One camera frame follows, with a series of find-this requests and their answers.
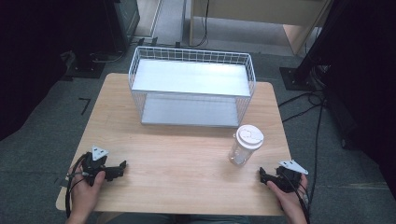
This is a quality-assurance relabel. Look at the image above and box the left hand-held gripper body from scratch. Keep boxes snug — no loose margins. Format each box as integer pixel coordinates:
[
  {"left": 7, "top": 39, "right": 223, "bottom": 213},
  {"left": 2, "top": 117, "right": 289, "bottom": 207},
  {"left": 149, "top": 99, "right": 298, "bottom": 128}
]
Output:
[{"left": 81, "top": 145, "right": 121, "bottom": 187}]

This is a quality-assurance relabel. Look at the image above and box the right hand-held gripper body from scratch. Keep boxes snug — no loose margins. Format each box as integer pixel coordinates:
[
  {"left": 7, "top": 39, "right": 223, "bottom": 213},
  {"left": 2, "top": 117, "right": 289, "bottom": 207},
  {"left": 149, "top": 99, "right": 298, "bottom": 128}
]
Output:
[{"left": 275, "top": 159, "right": 310, "bottom": 194}]

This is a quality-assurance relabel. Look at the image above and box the clear plastic cup white lid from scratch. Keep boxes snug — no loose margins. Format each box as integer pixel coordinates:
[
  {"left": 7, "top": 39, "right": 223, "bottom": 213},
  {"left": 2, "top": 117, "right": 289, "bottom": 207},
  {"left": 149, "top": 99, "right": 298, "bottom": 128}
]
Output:
[{"left": 228, "top": 124, "right": 265, "bottom": 166}]

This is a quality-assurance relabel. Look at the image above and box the white wire two-tier shelf rack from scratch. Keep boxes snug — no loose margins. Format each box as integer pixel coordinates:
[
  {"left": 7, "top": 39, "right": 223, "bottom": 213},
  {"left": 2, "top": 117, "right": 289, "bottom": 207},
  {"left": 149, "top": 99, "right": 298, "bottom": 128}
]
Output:
[{"left": 128, "top": 46, "right": 257, "bottom": 129}]

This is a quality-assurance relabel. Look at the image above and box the person's right hand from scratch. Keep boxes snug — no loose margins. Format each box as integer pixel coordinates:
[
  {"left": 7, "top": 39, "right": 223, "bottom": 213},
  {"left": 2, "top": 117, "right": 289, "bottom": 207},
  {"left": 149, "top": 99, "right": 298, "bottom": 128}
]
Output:
[{"left": 266, "top": 174, "right": 309, "bottom": 217}]

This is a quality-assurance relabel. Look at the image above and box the person's left hand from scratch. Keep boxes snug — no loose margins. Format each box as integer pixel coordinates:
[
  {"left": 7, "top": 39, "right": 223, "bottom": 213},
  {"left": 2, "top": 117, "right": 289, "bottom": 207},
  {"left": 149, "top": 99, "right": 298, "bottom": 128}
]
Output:
[{"left": 68, "top": 164, "right": 106, "bottom": 218}]

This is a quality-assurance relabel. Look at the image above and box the black slanted stand with base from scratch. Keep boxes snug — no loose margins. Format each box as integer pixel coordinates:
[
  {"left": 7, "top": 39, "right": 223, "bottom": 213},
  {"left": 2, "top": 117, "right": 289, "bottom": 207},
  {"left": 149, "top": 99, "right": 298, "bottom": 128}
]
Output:
[{"left": 278, "top": 0, "right": 353, "bottom": 92}]

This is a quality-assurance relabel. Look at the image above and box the dark curtain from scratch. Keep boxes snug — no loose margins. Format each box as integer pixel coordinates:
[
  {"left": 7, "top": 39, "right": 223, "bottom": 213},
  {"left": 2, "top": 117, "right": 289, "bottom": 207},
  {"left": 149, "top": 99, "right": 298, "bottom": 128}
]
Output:
[
  {"left": 320, "top": 0, "right": 396, "bottom": 201},
  {"left": 0, "top": 0, "right": 108, "bottom": 142}
]

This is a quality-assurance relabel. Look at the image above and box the black cabinet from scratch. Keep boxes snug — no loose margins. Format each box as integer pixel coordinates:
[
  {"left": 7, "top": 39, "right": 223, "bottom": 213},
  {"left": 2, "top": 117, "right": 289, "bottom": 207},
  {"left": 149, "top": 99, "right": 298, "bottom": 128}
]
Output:
[{"left": 104, "top": 0, "right": 142, "bottom": 53}]

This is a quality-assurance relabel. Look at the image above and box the light wooden desk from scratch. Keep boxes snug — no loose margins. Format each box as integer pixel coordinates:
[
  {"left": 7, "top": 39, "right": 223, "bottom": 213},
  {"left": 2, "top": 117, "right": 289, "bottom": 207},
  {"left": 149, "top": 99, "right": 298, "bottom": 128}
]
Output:
[{"left": 188, "top": 0, "right": 332, "bottom": 56}]

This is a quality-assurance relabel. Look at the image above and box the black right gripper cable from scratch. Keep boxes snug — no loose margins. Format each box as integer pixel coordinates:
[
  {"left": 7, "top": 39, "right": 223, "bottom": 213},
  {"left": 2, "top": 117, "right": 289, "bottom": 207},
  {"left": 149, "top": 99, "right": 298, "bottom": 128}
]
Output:
[{"left": 285, "top": 173, "right": 313, "bottom": 224}]

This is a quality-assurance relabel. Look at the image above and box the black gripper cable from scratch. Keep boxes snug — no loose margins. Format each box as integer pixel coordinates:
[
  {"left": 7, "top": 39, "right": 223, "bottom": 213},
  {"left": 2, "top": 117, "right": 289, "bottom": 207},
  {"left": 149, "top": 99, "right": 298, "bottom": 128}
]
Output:
[
  {"left": 285, "top": 173, "right": 313, "bottom": 224},
  {"left": 64, "top": 152, "right": 90, "bottom": 218}
]

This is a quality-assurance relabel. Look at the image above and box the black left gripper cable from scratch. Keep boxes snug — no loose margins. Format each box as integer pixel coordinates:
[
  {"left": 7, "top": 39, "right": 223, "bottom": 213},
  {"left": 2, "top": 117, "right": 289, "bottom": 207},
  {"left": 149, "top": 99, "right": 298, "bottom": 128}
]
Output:
[{"left": 64, "top": 152, "right": 90, "bottom": 218}]

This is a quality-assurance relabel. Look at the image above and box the black floor cable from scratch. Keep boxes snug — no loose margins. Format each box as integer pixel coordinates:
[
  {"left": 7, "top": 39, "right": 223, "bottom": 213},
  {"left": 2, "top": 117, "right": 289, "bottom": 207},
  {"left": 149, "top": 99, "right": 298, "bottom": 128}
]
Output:
[
  {"left": 307, "top": 99, "right": 327, "bottom": 203},
  {"left": 277, "top": 90, "right": 327, "bottom": 123}
]

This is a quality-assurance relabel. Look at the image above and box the black stand with base plate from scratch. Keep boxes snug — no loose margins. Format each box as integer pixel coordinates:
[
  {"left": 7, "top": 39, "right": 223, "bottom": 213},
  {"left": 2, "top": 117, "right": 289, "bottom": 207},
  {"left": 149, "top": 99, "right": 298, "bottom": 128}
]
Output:
[{"left": 64, "top": 46, "right": 106, "bottom": 79}]

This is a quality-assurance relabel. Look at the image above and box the black hanging cable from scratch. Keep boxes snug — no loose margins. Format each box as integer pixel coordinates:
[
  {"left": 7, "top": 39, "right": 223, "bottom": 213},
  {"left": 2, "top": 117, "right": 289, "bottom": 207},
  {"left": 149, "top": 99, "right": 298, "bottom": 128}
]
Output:
[{"left": 192, "top": 0, "right": 211, "bottom": 49}]

